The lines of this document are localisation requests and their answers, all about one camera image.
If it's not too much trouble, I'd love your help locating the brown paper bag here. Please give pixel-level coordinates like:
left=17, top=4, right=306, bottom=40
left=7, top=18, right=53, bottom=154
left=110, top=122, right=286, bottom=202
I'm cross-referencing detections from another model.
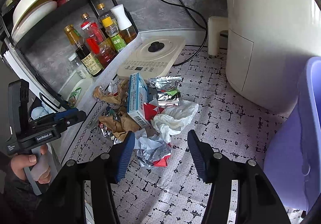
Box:
left=97, top=79, right=141, bottom=144

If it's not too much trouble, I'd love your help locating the blue white cardboard box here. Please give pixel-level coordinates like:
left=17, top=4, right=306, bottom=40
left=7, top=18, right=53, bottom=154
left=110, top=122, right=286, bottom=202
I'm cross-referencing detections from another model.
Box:
left=127, top=72, right=151, bottom=128

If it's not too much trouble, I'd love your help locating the black metal kitchen rack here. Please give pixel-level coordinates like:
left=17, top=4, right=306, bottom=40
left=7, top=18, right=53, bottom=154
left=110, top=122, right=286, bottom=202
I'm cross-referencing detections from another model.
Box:
left=0, top=0, right=139, bottom=114

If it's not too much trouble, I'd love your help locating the person's left hand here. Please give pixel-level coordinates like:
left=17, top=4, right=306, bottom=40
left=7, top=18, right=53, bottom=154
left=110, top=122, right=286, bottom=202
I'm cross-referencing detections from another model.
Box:
left=10, top=154, right=52, bottom=184

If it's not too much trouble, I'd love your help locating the crumpled white silver wrapper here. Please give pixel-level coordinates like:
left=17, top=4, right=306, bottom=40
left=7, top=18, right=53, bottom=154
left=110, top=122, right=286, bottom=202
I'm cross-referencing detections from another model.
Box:
left=134, top=129, right=172, bottom=168

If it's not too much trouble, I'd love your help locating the crumpled white tissue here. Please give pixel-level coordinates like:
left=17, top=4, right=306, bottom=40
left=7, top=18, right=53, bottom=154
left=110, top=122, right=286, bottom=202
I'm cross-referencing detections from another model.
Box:
left=151, top=100, right=199, bottom=143

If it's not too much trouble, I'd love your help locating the red white small packet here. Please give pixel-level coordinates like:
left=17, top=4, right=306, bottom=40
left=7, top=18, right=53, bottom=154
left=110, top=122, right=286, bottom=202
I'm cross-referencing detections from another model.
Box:
left=144, top=103, right=164, bottom=122

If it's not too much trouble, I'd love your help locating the white lidded food container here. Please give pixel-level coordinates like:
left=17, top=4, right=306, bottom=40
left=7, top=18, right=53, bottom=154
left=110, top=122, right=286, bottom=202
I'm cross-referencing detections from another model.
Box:
left=58, top=73, right=93, bottom=108

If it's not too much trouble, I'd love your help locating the silver foil snack wrapper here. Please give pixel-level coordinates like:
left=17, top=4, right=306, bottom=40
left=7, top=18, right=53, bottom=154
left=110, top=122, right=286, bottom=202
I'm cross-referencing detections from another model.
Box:
left=149, top=76, right=183, bottom=107

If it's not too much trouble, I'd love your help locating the small clear white-capped bottle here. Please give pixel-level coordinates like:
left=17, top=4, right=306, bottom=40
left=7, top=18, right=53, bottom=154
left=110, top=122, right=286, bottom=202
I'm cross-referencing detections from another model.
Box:
left=69, top=53, right=92, bottom=79

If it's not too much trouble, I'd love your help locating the purple plastic bucket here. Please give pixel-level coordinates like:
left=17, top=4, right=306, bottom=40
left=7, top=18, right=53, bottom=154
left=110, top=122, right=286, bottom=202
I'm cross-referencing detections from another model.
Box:
left=263, top=57, right=321, bottom=212

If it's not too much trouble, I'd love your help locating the dark soy sauce bottle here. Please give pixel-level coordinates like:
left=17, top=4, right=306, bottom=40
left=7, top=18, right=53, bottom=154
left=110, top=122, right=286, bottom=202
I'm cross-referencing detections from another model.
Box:
left=64, top=25, right=103, bottom=77

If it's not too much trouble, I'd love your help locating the cream induction cooker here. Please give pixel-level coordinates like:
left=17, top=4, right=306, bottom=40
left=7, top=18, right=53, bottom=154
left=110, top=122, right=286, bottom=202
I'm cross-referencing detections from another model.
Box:
left=117, top=36, right=186, bottom=83

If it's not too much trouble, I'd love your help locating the red-capped oil bottle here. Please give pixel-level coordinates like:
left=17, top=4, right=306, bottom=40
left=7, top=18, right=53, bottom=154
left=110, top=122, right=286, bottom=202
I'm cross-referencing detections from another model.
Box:
left=80, top=20, right=116, bottom=68

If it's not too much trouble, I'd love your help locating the white-top oil dispenser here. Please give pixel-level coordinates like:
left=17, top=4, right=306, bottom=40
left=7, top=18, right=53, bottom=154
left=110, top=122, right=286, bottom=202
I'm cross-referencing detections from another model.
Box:
left=111, top=4, right=137, bottom=44

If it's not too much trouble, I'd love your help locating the yellow-capped green label bottle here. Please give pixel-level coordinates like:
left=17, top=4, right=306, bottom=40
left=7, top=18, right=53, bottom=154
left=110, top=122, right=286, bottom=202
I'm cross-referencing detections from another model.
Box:
left=102, top=16, right=127, bottom=53

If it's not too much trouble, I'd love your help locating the clear gold-capped bottle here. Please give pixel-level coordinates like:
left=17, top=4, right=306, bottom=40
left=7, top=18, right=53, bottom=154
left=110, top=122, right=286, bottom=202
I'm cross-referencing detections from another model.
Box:
left=96, top=3, right=114, bottom=24
left=80, top=13, right=98, bottom=28

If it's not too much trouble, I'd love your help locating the white plate stack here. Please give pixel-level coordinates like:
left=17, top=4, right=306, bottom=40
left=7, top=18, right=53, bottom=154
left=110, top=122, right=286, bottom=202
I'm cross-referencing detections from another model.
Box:
left=12, top=0, right=57, bottom=43

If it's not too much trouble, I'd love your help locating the cream air fryer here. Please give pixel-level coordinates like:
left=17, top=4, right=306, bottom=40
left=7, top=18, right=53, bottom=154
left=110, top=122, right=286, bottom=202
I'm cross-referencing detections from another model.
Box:
left=207, top=0, right=321, bottom=116

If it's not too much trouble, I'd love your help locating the black power cable right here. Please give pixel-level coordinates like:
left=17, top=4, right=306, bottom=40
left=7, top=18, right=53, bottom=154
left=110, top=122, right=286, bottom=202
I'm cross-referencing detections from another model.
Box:
left=158, top=0, right=210, bottom=67

